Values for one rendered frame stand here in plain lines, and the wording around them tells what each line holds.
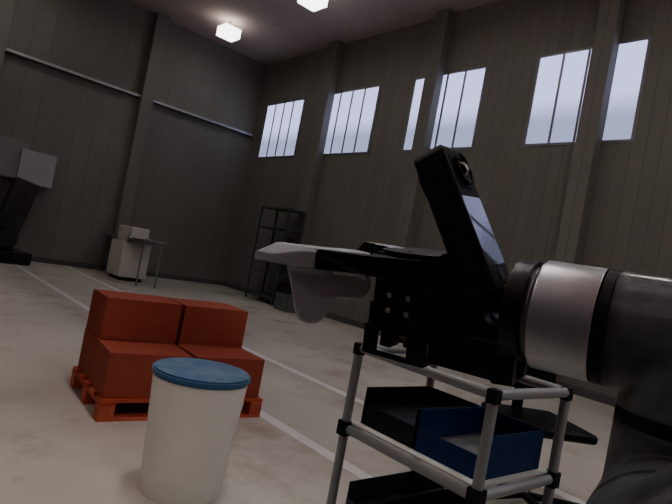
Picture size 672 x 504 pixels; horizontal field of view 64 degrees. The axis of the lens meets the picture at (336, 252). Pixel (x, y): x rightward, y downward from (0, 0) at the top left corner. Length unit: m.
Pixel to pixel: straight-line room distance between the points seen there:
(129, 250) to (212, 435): 10.08
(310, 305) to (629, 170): 8.53
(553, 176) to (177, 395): 7.64
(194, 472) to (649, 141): 7.63
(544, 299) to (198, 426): 2.38
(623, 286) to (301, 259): 0.21
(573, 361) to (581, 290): 0.04
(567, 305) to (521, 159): 9.34
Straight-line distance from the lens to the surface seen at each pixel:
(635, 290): 0.37
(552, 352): 0.37
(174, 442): 2.70
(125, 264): 12.58
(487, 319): 0.40
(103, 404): 3.73
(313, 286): 0.41
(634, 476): 0.31
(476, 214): 0.40
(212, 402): 2.63
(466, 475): 1.49
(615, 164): 8.97
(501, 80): 10.47
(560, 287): 0.37
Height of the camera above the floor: 1.22
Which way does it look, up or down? 1 degrees up
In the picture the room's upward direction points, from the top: 11 degrees clockwise
